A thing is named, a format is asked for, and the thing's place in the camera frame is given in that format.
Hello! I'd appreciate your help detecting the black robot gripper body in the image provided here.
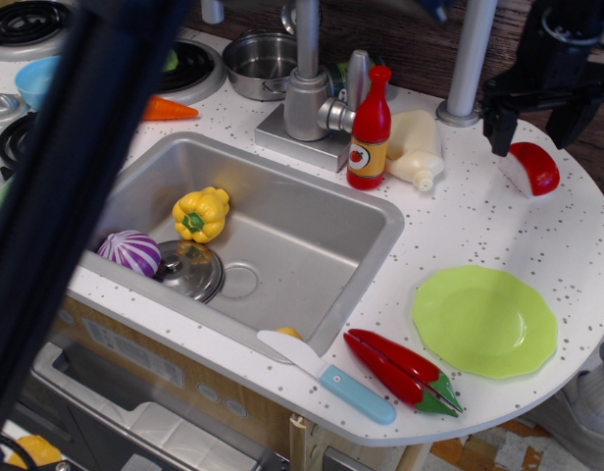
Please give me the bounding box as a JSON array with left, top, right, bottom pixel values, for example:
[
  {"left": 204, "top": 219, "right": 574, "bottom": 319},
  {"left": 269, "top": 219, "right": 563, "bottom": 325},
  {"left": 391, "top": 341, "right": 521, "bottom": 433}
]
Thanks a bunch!
[{"left": 481, "top": 9, "right": 604, "bottom": 112}]

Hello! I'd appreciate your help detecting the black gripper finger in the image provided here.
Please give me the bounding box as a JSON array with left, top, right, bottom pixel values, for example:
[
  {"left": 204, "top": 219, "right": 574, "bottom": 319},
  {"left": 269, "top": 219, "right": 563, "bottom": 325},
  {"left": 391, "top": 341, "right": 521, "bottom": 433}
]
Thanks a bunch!
[
  {"left": 481, "top": 106, "right": 520, "bottom": 157},
  {"left": 546, "top": 92, "right": 604, "bottom": 149}
]

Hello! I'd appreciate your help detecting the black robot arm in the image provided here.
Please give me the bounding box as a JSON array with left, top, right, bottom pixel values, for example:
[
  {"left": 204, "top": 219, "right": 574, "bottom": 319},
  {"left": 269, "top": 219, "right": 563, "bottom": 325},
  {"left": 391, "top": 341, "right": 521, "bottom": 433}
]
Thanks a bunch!
[{"left": 0, "top": 19, "right": 604, "bottom": 446}]

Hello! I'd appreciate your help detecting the light green plastic plate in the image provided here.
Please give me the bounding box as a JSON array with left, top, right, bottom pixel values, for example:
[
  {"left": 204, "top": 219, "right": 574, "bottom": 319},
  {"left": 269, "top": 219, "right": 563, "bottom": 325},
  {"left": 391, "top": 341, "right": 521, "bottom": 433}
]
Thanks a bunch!
[{"left": 412, "top": 266, "right": 558, "bottom": 380}]

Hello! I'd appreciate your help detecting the cream toy mayonnaise bottle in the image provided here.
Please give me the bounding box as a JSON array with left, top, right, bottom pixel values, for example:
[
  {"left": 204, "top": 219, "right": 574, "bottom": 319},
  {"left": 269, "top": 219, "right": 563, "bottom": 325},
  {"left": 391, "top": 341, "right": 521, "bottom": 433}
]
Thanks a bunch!
[{"left": 385, "top": 110, "right": 445, "bottom": 191}]

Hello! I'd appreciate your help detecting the red toy ketchup bottle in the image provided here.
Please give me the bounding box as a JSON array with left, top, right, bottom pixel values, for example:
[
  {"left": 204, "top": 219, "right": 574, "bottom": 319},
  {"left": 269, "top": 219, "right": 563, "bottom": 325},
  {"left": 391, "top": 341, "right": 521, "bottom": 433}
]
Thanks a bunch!
[{"left": 347, "top": 66, "right": 391, "bottom": 190}]

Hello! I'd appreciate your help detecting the green toy can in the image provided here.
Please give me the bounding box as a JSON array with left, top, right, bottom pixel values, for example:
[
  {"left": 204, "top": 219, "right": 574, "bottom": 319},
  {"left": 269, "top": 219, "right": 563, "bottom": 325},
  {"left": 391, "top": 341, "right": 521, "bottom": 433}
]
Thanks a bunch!
[{"left": 323, "top": 61, "right": 349, "bottom": 101}]

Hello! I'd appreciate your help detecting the grey toy faucet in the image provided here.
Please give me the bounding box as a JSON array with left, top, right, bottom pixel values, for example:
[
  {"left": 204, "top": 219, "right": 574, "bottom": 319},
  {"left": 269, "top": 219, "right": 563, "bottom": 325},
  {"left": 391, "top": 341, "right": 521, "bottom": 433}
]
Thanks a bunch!
[{"left": 255, "top": 1, "right": 349, "bottom": 172}]

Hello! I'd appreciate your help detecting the stainless steel sink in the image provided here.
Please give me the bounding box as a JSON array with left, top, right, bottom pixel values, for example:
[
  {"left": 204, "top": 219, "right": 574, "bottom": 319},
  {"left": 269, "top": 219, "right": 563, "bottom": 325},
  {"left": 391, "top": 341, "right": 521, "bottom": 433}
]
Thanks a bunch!
[{"left": 80, "top": 132, "right": 404, "bottom": 354}]

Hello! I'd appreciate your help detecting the stainless steel pot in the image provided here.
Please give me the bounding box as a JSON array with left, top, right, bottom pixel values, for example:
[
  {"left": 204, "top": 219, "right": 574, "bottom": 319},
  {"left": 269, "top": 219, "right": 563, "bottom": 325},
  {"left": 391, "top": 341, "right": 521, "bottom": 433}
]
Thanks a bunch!
[{"left": 223, "top": 32, "right": 297, "bottom": 101}]

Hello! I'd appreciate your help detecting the red toy chili pepper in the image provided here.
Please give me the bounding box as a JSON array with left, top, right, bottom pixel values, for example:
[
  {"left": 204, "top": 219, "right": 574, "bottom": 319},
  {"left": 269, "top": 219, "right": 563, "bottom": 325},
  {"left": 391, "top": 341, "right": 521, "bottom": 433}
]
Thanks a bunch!
[{"left": 343, "top": 329, "right": 464, "bottom": 417}]

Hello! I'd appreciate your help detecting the yellow toy bell pepper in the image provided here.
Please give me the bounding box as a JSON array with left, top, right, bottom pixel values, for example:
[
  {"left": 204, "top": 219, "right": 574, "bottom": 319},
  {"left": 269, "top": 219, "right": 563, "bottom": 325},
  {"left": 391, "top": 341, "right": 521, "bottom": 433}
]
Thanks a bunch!
[{"left": 172, "top": 186, "right": 230, "bottom": 244}]

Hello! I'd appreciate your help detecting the small green toy lettuce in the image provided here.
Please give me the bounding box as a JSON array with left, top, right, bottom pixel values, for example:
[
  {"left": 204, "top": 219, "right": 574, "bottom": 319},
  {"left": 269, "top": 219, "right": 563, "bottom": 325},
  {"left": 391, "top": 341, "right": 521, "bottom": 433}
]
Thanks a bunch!
[{"left": 162, "top": 49, "right": 178, "bottom": 74}]

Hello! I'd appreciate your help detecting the orange toy carrot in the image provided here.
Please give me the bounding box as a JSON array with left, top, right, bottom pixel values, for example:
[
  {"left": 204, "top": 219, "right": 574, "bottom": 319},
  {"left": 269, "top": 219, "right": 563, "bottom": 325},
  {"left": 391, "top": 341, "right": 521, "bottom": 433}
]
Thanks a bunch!
[{"left": 141, "top": 96, "right": 199, "bottom": 121}]

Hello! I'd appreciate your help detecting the steel pot lid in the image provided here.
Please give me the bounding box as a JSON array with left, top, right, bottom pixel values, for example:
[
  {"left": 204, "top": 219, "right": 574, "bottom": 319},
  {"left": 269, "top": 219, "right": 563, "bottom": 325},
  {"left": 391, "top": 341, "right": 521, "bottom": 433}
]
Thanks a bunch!
[{"left": 154, "top": 240, "right": 225, "bottom": 303}]

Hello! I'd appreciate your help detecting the purple toy onion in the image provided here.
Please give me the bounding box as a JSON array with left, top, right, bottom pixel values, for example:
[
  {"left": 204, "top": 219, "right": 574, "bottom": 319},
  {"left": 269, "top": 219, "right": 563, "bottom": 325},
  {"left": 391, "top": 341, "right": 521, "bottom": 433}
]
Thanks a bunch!
[{"left": 97, "top": 230, "right": 162, "bottom": 278}]

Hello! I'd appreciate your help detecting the light blue plastic bowl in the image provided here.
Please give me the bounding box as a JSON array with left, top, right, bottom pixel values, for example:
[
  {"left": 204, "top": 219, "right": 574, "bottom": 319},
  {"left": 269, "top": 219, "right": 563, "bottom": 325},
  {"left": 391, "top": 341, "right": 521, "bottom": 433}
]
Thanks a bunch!
[{"left": 15, "top": 56, "right": 61, "bottom": 111}]

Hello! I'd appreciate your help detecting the front left stove burner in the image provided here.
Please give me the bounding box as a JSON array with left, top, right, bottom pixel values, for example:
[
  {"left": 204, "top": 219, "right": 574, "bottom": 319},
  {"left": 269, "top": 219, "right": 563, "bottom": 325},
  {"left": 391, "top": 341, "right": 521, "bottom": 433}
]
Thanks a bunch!
[{"left": 0, "top": 112, "right": 36, "bottom": 188}]

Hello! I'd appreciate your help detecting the back left stove burner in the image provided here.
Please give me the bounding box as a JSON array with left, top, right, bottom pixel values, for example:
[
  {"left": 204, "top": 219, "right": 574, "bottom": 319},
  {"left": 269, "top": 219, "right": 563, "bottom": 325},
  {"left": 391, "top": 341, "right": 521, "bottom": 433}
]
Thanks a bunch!
[{"left": 0, "top": 1, "right": 76, "bottom": 62}]

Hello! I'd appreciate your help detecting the grey stove knob left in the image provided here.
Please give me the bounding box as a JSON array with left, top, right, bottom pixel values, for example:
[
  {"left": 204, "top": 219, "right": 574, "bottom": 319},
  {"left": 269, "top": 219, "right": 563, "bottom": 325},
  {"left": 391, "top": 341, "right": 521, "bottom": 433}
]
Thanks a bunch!
[{"left": 0, "top": 93, "right": 29, "bottom": 127}]

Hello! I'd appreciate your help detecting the green toy cabbage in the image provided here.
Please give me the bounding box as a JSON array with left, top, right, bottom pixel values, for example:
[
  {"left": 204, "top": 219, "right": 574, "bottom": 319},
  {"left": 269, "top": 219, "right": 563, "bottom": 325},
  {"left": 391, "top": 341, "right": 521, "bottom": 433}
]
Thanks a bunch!
[{"left": 0, "top": 179, "right": 13, "bottom": 212}]

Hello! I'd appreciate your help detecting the yellow object on floor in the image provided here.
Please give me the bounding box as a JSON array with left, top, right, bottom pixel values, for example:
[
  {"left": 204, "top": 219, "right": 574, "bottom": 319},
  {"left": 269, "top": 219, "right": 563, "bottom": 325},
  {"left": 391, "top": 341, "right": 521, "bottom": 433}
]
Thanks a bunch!
[{"left": 16, "top": 435, "right": 62, "bottom": 466}]

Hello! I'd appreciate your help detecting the blue handled toy knife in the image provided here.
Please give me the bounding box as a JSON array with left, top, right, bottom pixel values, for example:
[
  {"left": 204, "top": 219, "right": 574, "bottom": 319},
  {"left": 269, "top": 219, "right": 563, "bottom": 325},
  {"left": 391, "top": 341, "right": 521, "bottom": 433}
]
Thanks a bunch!
[{"left": 257, "top": 330, "right": 396, "bottom": 425}]

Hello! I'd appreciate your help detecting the grey oven door handle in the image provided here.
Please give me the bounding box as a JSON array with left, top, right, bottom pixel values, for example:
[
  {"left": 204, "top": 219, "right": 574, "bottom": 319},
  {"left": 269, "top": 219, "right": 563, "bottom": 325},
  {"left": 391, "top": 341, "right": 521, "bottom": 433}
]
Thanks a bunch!
[{"left": 13, "top": 337, "right": 291, "bottom": 470}]

